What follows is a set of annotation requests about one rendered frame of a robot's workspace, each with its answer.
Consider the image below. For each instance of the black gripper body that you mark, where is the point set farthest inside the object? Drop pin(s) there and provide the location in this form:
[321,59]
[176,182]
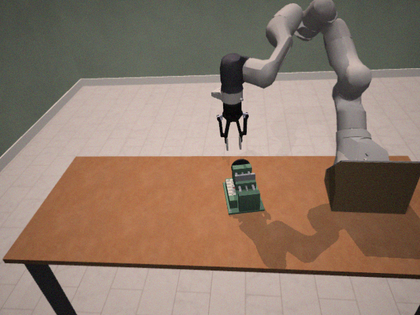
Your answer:
[229,110]

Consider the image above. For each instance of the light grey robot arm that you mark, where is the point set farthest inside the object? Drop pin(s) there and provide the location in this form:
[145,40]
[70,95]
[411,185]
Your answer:
[352,138]

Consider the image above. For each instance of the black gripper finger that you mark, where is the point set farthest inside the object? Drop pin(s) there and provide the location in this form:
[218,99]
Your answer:
[225,134]
[244,132]

